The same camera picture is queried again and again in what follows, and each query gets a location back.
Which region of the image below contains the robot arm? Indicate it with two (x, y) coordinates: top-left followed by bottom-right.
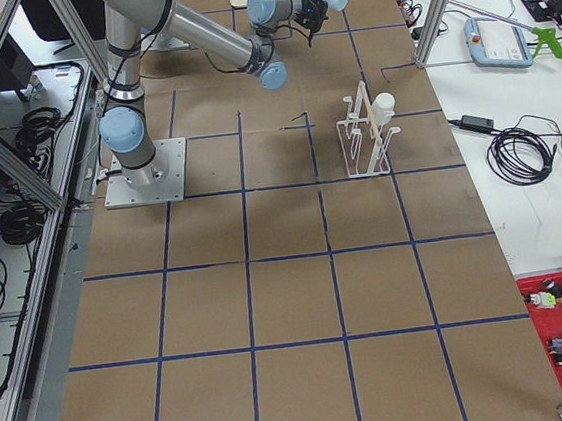
(246, 0), (349, 38)
(98, 0), (287, 188)

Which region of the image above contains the black power adapter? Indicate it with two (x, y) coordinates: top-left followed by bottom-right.
(459, 115), (495, 134)

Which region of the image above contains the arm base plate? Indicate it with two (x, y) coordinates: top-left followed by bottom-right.
(105, 137), (187, 209)

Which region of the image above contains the pale green cup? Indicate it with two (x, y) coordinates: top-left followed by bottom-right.
(371, 92), (396, 127)

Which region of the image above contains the green handled grabber tool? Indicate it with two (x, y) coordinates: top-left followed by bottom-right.
(447, 0), (562, 61)

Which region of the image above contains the coiled black cable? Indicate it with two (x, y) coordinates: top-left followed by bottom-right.
(482, 110), (562, 187)

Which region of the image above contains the white wire cup rack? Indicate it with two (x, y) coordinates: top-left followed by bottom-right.
(336, 80), (401, 179)

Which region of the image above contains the aluminium frame post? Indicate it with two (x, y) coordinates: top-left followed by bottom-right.
(414, 0), (448, 68)

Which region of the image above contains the blue teach pendant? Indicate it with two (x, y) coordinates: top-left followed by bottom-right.
(463, 18), (533, 69)

